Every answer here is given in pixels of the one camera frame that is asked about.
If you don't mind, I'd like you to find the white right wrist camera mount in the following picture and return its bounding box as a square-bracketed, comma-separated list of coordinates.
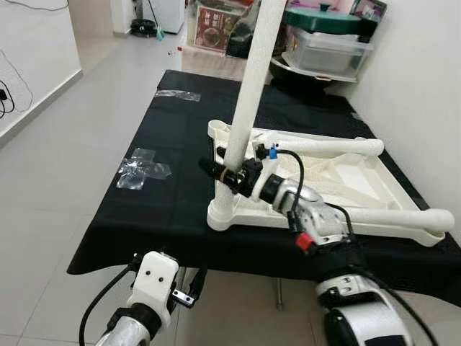
[249, 143, 285, 201]

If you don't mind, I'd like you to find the clear plastic storage box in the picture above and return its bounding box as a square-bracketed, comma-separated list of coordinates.
[282, 29, 375, 76]

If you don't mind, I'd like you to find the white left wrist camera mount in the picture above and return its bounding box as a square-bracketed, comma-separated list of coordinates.
[130, 251, 179, 314]

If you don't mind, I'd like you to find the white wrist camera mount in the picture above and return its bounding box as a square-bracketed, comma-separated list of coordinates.
[130, 251, 179, 314]
[249, 143, 285, 201]

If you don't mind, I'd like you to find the green lidded pot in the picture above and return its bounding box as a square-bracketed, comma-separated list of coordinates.
[283, 4, 361, 35]

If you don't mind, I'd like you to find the black power adapter cable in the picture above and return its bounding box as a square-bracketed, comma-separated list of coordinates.
[0, 50, 33, 120]

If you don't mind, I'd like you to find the white cabinet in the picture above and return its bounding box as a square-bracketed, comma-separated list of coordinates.
[148, 0, 188, 33]

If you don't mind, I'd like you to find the red printed cardboard box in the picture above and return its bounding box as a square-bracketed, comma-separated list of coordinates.
[193, 4, 253, 51]

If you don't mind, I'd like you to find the clear tape strip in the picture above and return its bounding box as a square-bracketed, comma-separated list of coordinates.
[155, 89, 201, 102]

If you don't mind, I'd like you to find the black tablecloth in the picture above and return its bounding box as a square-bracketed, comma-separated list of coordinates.
[67, 70, 461, 307]

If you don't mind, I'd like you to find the black round pan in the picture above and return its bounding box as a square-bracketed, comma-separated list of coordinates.
[270, 56, 361, 84]

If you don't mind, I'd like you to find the black round floor device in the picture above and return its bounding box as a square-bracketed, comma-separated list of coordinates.
[130, 18, 161, 38]

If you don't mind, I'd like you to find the crumpled clear tape patch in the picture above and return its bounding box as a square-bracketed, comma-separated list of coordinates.
[115, 148, 172, 190]

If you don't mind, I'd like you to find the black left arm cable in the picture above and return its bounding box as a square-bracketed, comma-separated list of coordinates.
[79, 256, 141, 345]

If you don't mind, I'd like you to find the beige textured cloth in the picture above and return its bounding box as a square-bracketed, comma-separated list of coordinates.
[180, 45, 278, 80]

